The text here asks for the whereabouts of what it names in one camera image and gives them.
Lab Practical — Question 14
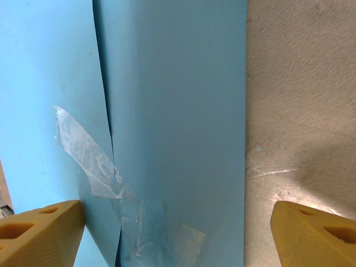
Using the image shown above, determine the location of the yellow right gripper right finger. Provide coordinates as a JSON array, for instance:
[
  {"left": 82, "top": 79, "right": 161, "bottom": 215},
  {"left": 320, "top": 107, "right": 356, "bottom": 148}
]
[{"left": 270, "top": 200, "right": 356, "bottom": 267}]

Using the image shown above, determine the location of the clear adhesive tape piece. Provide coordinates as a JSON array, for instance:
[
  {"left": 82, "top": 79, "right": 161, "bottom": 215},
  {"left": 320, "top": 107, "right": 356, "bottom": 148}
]
[{"left": 52, "top": 105, "right": 207, "bottom": 265}]

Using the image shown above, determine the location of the blue wrapping paper sheet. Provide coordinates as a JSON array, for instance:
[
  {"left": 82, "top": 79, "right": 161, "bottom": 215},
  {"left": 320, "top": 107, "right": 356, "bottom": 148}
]
[{"left": 0, "top": 0, "right": 249, "bottom": 267}]

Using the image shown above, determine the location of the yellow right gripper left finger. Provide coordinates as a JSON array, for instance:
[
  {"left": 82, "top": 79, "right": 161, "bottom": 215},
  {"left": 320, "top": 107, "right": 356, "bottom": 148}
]
[{"left": 0, "top": 200, "right": 86, "bottom": 267}]

